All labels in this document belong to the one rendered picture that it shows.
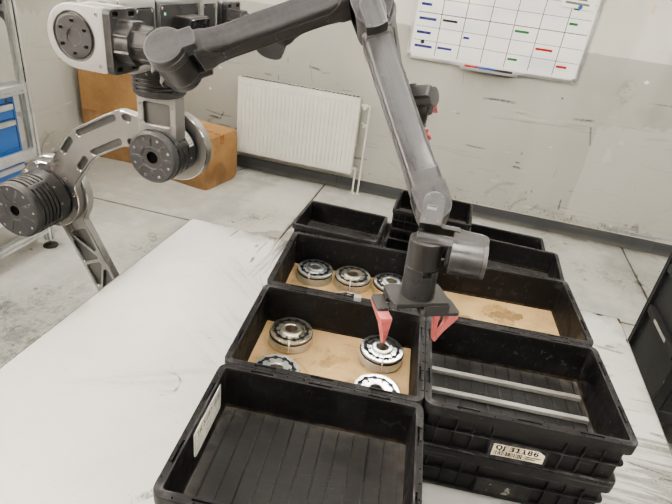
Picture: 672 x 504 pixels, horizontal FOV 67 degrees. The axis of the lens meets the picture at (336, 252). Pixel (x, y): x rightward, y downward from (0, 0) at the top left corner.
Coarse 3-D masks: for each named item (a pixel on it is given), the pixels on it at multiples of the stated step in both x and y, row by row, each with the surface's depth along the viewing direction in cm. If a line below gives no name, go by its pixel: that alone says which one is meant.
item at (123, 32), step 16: (112, 16) 97; (128, 16) 101; (112, 32) 97; (128, 32) 97; (144, 32) 97; (112, 48) 98; (128, 48) 98; (112, 64) 100; (128, 64) 101; (144, 64) 104
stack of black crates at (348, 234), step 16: (304, 208) 248; (320, 208) 257; (336, 208) 255; (304, 224) 250; (320, 224) 258; (336, 224) 259; (352, 224) 256; (368, 224) 254; (384, 224) 243; (352, 240) 228; (368, 240) 226
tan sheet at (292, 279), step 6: (294, 264) 155; (294, 270) 152; (294, 276) 149; (288, 282) 146; (294, 282) 147; (300, 282) 147; (330, 282) 149; (372, 282) 152; (318, 288) 145; (324, 288) 146; (330, 288) 146; (336, 288) 146; (360, 294) 145; (366, 294) 146
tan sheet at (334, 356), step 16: (320, 336) 127; (336, 336) 127; (256, 352) 119; (272, 352) 120; (304, 352) 121; (320, 352) 122; (336, 352) 122; (352, 352) 123; (304, 368) 116; (320, 368) 117; (336, 368) 117; (352, 368) 118; (400, 368) 120; (400, 384) 115
